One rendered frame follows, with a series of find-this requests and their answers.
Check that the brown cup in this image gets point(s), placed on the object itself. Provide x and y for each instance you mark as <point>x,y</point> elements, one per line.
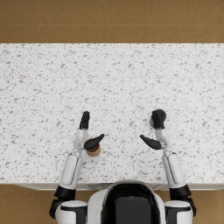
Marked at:
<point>94,150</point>

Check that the dark grey cup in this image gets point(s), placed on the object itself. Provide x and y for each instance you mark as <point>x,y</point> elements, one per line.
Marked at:
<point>161,115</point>

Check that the robot body dark round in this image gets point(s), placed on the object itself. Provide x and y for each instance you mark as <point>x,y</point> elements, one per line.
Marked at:
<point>127,202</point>

